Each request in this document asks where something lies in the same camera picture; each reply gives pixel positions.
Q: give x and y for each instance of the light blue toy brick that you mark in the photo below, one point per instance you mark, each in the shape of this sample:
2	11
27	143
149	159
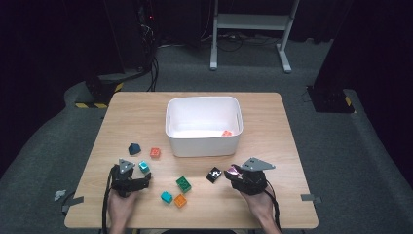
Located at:
166	197

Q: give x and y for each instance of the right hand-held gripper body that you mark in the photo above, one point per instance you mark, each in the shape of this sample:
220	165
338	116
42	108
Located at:
251	182

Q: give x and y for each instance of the black striped stand base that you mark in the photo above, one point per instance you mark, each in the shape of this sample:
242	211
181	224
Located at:
100	91

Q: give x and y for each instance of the black toy brick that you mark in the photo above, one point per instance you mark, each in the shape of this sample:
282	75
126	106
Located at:
214	175

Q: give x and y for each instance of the orange toy brick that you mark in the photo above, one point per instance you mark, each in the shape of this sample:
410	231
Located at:
180	201

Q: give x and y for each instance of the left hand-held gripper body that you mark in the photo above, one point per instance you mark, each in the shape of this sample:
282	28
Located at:
125	183

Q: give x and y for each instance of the white crumpled scrap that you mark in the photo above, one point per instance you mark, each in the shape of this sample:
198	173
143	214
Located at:
59	194

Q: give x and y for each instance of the grey tape strip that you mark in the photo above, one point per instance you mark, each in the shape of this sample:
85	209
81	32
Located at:
310	197
74	201

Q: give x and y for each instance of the person's left hand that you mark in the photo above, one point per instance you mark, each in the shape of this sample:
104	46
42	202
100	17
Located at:
120	208

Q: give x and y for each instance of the white metal stand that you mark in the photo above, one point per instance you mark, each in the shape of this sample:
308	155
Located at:
250	22

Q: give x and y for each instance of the red toy brick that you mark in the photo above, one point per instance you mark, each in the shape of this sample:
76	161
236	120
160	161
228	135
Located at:
155	152

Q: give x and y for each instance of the white plastic bin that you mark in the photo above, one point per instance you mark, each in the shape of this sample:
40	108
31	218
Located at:
203	148

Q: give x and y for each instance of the dark blue toy brick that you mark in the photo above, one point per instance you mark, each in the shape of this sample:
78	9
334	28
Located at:
134	149

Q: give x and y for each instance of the salmon pink toy brick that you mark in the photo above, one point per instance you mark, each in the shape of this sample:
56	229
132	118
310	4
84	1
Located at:
226	133

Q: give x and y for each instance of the teal toy brick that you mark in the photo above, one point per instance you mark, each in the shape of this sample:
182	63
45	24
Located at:
144	166

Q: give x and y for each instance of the person's right hand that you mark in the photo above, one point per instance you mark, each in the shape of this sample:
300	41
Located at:
259	208

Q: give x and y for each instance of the dark equipment rack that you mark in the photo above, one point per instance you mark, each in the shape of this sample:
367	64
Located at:
146	29

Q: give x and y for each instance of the green toy brick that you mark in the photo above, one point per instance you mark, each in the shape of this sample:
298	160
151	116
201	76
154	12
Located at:
183	184

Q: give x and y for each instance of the purple toy brick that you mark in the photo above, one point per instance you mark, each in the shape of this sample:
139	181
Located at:
234	171

